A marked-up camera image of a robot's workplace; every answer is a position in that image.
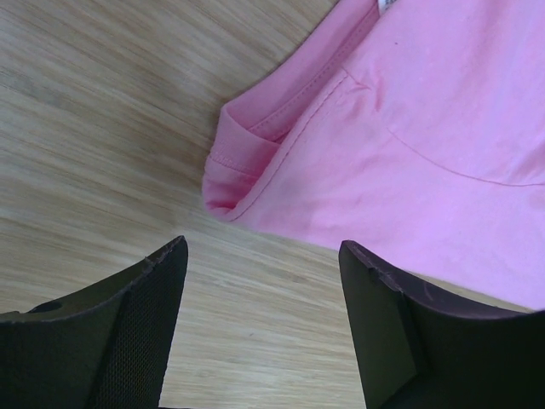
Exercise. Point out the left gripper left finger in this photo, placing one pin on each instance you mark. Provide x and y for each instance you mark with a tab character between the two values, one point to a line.
105	346

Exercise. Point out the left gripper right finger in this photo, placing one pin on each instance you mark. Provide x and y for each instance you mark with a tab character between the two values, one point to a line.
421	346

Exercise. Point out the pink t shirt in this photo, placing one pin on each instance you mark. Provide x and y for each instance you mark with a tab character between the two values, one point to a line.
415	128

